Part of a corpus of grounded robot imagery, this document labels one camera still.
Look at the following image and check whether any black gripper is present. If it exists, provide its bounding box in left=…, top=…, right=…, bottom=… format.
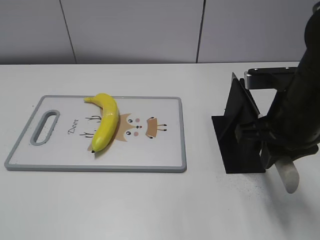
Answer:
left=234, top=89, right=320, bottom=170

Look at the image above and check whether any white-handled kitchen knife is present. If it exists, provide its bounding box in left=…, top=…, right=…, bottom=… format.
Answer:
left=244, top=79, right=300, bottom=194

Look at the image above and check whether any yellow plastic banana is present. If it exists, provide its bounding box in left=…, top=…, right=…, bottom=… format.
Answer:
left=84, top=93, right=119, bottom=153

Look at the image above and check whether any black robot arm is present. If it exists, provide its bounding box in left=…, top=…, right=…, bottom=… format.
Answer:
left=236, top=3, right=320, bottom=169

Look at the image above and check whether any black knife stand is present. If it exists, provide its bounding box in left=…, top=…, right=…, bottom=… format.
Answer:
left=211, top=76, right=266, bottom=174

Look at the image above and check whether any white grey-rimmed cutting board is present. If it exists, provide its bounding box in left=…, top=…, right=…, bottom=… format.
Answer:
left=4, top=95, right=187, bottom=173

